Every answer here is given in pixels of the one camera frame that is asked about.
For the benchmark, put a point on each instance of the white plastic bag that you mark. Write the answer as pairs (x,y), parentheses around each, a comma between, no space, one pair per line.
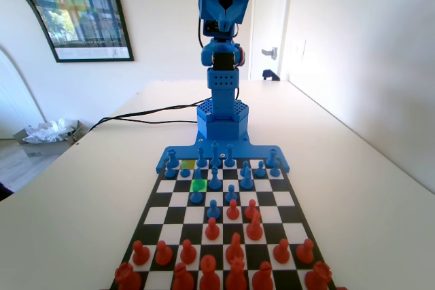
(47,132)

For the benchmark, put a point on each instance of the red rook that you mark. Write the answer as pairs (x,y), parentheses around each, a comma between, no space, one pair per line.
(127,277)
(318,275)

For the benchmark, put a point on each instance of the red king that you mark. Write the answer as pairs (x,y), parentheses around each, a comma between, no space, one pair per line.
(209,273)

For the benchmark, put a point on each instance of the blue pawn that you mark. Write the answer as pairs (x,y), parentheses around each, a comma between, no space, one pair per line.
(244,164)
(274,169)
(213,209)
(231,194)
(196,198)
(260,169)
(184,172)
(169,172)

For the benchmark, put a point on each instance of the blue king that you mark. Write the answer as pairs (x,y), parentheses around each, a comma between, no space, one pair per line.
(214,154)

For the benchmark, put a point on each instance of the blue queen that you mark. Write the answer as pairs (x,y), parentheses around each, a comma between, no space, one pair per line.
(230,156)

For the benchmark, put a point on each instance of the dark blue object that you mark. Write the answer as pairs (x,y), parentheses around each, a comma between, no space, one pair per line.
(268,74)

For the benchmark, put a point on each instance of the white door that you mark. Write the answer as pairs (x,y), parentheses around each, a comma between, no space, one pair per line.
(272,4)

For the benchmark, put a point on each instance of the black white chessboard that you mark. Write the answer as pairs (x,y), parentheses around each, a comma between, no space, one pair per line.
(183,217)

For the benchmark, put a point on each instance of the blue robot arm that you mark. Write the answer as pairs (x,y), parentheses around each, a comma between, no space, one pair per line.
(222,100)

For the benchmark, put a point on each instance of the red pawn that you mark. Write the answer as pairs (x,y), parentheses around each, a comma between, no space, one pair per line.
(251,209)
(212,229)
(232,210)
(163,253)
(188,252)
(304,252)
(281,252)
(140,253)

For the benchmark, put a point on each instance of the red mount plate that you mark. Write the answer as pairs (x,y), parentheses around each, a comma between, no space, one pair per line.
(341,288)

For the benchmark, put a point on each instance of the red bishop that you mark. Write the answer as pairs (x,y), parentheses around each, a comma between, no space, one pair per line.
(263,277)
(183,278)

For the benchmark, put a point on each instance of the red queen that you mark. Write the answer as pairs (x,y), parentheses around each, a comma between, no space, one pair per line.
(236,275)

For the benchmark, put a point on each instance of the blue mount plate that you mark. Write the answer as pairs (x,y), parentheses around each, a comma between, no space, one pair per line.
(255,152)

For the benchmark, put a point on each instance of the blue rook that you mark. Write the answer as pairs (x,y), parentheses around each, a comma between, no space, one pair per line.
(270,158)
(172,157)

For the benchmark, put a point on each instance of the framed poster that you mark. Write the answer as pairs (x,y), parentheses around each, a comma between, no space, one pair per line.
(85,15)

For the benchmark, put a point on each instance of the cardboard box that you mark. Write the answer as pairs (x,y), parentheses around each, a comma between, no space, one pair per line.
(44,149)

